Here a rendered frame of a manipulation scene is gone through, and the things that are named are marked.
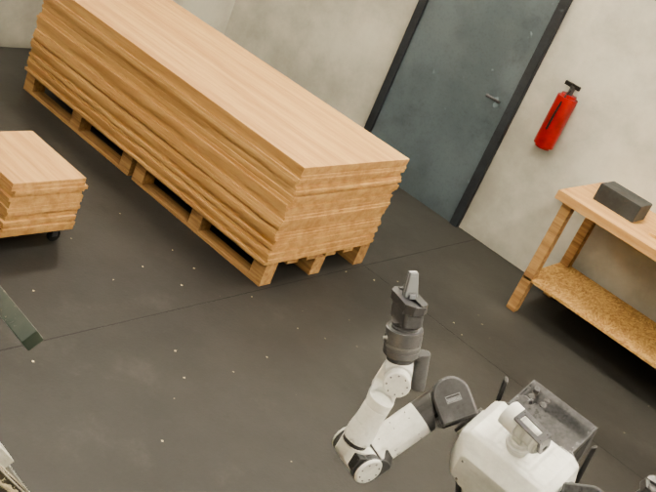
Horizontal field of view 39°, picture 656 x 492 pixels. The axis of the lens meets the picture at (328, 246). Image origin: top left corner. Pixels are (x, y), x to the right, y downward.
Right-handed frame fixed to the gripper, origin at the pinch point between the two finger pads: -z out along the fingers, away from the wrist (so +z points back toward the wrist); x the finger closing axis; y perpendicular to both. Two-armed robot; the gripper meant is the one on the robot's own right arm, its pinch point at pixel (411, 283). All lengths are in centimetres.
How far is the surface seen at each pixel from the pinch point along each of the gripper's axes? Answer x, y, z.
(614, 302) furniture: -310, -301, 150
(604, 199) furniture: -304, -271, 75
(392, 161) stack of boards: -317, -126, 58
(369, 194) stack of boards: -319, -115, 79
